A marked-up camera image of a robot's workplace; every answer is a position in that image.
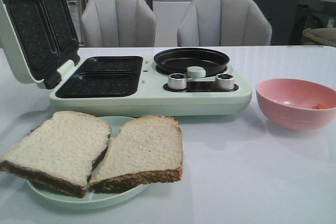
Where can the white bread slice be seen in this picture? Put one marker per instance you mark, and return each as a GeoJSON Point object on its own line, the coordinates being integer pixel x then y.
{"type": "Point", "coordinates": [147, 150]}
{"type": "Point", "coordinates": [61, 153]}

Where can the pink plastic bowl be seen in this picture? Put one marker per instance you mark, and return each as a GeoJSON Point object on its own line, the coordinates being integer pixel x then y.
{"type": "Point", "coordinates": [289, 102]}

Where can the orange shrimp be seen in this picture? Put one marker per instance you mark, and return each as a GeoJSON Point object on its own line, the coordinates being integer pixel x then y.
{"type": "Point", "coordinates": [319, 106]}

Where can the mint green breakfast maker lid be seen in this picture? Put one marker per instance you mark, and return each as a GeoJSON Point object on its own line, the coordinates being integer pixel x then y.
{"type": "Point", "coordinates": [39, 39]}

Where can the mint green breakfast maker base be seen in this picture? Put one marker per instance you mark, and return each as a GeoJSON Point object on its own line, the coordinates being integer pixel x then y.
{"type": "Point", "coordinates": [132, 86]}

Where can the left silver control knob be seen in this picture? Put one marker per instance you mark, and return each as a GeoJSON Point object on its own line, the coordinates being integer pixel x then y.
{"type": "Point", "coordinates": [177, 81]}

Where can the silver control knob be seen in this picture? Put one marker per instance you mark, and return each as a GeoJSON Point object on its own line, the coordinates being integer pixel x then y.
{"type": "Point", "coordinates": [224, 81]}
{"type": "Point", "coordinates": [177, 81]}

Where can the black round frying pan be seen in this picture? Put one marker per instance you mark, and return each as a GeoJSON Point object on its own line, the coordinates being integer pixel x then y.
{"type": "Point", "coordinates": [177, 60]}

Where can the right silver control knob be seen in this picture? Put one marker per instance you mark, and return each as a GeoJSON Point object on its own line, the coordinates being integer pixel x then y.
{"type": "Point", "coordinates": [224, 81]}

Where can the right grey upholstered chair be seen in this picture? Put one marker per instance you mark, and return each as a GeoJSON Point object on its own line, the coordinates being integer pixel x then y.
{"type": "Point", "coordinates": [223, 23]}

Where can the grey upholstered chair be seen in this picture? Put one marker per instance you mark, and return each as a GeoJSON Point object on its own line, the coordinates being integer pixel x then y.
{"type": "Point", "coordinates": [223, 23]}
{"type": "Point", "coordinates": [118, 23]}

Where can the left grey upholstered chair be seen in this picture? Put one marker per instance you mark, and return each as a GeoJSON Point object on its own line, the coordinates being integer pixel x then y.
{"type": "Point", "coordinates": [118, 23]}

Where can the mint green round plate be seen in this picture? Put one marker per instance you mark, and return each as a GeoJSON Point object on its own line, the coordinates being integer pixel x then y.
{"type": "Point", "coordinates": [91, 200]}

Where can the dark washing machine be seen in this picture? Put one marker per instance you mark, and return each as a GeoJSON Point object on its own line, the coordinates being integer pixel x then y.
{"type": "Point", "coordinates": [311, 14]}

